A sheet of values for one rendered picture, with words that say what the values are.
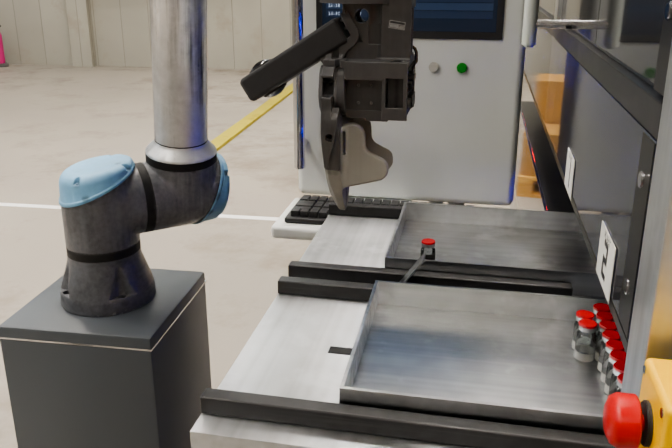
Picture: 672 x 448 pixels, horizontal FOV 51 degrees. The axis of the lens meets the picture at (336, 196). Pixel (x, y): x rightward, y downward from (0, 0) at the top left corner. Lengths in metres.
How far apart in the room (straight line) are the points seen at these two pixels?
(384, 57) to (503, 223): 0.67
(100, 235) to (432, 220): 0.56
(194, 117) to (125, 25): 9.35
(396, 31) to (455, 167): 0.98
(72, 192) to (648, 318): 0.83
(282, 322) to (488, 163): 0.81
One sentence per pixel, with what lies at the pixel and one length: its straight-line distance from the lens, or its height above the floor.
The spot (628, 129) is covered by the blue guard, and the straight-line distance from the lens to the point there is 0.73.
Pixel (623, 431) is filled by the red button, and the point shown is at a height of 1.00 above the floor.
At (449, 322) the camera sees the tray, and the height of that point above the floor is 0.88.
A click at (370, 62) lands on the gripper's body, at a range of 0.63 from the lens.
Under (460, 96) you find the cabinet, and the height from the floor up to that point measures 1.05.
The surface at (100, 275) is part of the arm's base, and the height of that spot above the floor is 0.85.
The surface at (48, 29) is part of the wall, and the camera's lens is 11.02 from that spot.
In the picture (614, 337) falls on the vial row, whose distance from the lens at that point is 0.84.
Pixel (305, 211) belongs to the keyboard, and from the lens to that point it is 1.47.
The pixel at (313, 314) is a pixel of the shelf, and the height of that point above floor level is 0.88.
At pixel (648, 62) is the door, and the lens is 0.72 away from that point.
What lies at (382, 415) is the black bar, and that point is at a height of 0.90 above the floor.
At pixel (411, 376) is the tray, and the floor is 0.88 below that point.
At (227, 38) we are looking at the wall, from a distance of 9.96.
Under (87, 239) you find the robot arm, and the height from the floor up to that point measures 0.91.
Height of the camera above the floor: 1.31
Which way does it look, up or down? 18 degrees down
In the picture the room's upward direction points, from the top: straight up
